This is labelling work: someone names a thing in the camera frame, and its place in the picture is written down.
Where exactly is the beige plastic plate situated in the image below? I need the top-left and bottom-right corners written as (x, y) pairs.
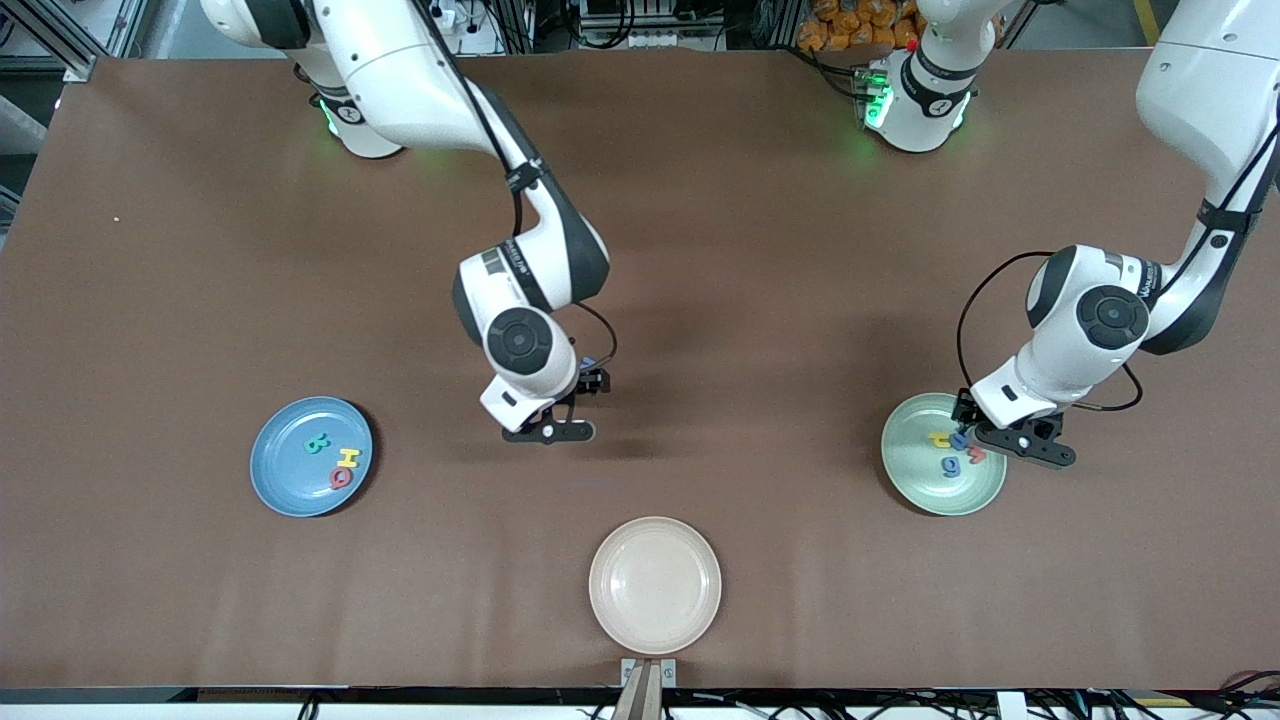
top-left (588, 516), bottom-right (723, 656)

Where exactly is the orange packaged goods pile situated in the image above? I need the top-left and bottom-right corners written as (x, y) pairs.
top-left (797, 0), bottom-right (921, 53)

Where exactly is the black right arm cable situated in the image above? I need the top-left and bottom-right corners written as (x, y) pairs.
top-left (410, 0), bottom-right (619, 369)

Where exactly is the aluminium frame post with bracket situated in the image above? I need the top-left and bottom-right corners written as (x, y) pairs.
top-left (0, 0), bottom-right (151, 83)

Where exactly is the grey metal equipment rack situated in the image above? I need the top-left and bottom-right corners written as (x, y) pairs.
top-left (575, 0), bottom-right (701, 51)

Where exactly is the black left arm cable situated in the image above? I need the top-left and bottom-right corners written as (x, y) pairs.
top-left (955, 250), bottom-right (1146, 414)

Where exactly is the blue plastic plate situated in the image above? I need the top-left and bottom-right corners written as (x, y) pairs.
top-left (249, 396), bottom-right (374, 518)

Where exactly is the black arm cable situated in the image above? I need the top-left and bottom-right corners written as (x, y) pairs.
top-left (410, 0), bottom-right (619, 369)
top-left (955, 250), bottom-right (1146, 414)

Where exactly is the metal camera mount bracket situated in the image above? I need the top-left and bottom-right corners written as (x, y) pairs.
top-left (610, 657), bottom-right (679, 720)

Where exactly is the green plastic plate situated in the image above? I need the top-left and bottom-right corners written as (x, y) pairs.
top-left (880, 392), bottom-right (1008, 517)

